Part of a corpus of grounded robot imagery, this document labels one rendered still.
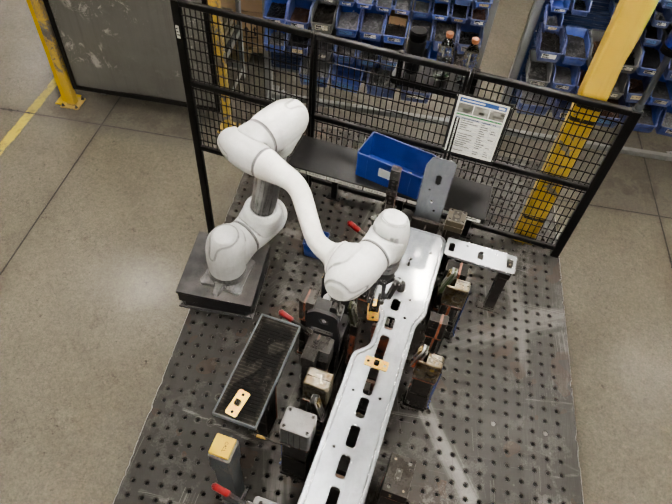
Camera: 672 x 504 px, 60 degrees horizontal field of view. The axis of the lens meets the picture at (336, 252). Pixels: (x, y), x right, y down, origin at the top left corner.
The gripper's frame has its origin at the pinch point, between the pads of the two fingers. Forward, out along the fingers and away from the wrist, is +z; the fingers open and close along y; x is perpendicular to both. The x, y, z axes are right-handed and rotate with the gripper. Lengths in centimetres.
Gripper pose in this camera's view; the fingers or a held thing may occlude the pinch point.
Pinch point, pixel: (374, 302)
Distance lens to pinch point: 185.3
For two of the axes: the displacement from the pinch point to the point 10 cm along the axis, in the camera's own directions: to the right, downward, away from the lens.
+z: -0.7, 6.1, 7.9
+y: 9.9, 1.3, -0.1
